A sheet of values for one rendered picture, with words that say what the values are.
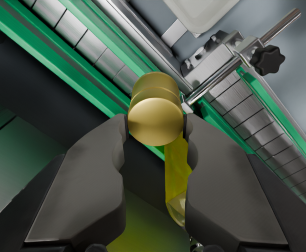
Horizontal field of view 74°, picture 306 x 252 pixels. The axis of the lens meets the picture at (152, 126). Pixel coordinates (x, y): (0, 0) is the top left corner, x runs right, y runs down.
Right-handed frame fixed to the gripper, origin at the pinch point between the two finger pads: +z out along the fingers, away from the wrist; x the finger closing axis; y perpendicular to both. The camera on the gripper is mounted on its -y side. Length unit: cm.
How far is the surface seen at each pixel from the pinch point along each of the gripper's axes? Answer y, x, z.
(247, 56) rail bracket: -0.4, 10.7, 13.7
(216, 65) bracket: 3.0, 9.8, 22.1
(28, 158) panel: 10.2, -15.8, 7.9
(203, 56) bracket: 1.8, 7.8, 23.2
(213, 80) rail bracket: 2.8, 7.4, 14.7
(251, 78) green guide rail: 2.7, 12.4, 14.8
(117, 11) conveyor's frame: -4.8, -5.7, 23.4
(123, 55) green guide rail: -0.5, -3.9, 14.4
